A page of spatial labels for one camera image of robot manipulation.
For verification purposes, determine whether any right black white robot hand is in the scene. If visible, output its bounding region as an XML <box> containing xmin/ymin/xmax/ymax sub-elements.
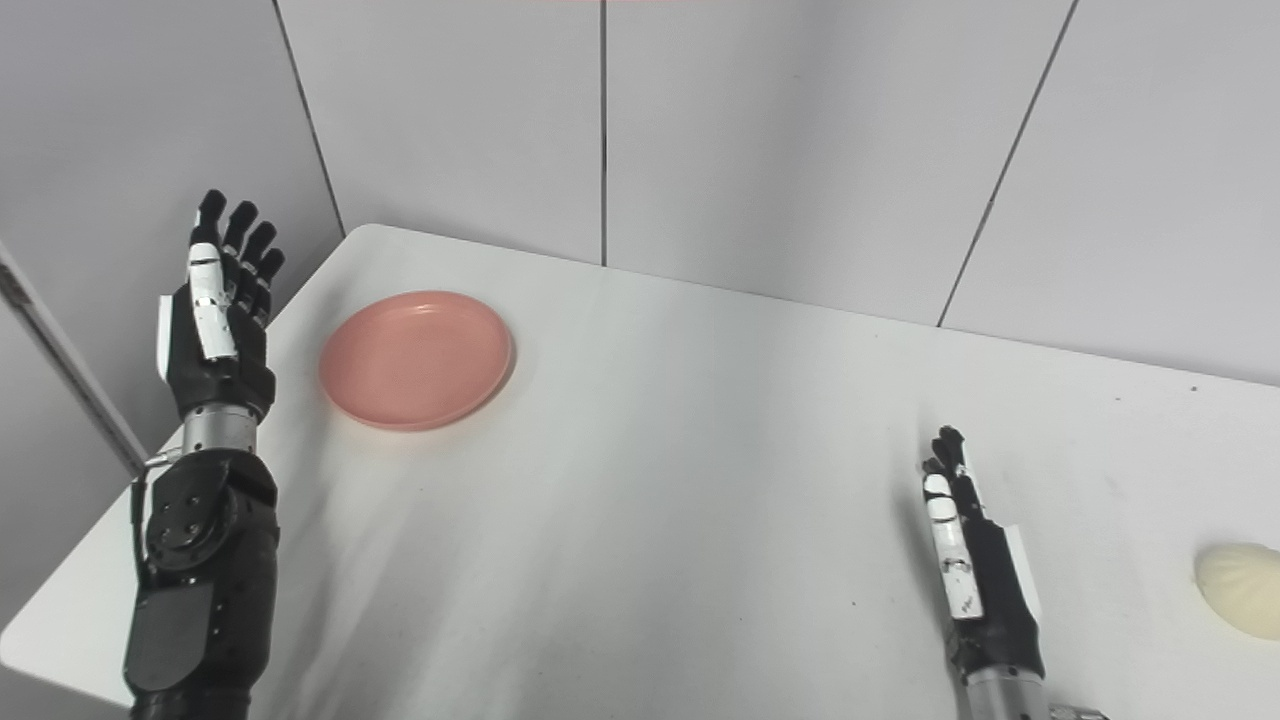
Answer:
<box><xmin>921</xmin><ymin>426</ymin><xmax>1046</xmax><ymax>681</ymax></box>

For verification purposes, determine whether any pink round plate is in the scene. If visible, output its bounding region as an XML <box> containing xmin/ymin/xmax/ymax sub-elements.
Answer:
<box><xmin>319</xmin><ymin>291</ymin><xmax>516</xmax><ymax>433</ymax></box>

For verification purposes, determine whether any white steamed bun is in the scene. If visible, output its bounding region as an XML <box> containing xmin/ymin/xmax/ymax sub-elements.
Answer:
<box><xmin>1194</xmin><ymin>543</ymin><xmax>1280</xmax><ymax>641</ymax></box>

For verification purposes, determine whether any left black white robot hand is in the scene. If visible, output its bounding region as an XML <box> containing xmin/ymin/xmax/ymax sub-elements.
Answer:
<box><xmin>157</xmin><ymin>190</ymin><xmax>286</xmax><ymax>421</ymax></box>

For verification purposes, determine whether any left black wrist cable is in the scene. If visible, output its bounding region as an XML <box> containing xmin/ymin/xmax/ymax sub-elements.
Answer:
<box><xmin>130</xmin><ymin>452</ymin><xmax>186</xmax><ymax>591</ymax></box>

